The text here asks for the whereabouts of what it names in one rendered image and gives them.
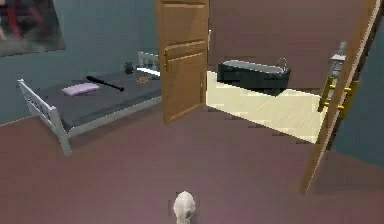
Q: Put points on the brown wooden room door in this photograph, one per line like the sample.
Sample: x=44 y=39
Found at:
x=183 y=66
x=340 y=100

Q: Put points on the black bathtub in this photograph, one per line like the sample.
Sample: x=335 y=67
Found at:
x=253 y=76

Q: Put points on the dark grey cup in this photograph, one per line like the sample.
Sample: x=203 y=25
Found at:
x=128 y=67

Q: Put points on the black baseball bat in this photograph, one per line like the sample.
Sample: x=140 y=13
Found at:
x=105 y=83

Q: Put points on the white rounded object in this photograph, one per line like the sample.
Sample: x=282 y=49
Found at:
x=184 y=207

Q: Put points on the silver bathtub faucet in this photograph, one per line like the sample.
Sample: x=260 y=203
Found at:
x=283 y=63

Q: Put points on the pale purple book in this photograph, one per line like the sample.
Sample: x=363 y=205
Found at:
x=80 y=88

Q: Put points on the grey white bathroom fixture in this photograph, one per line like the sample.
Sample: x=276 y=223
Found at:
x=337 y=66

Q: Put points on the white frame bed grey mattress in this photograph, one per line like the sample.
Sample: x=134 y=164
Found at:
x=100 y=103

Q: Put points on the dark framed wall picture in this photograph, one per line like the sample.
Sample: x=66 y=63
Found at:
x=28 y=26

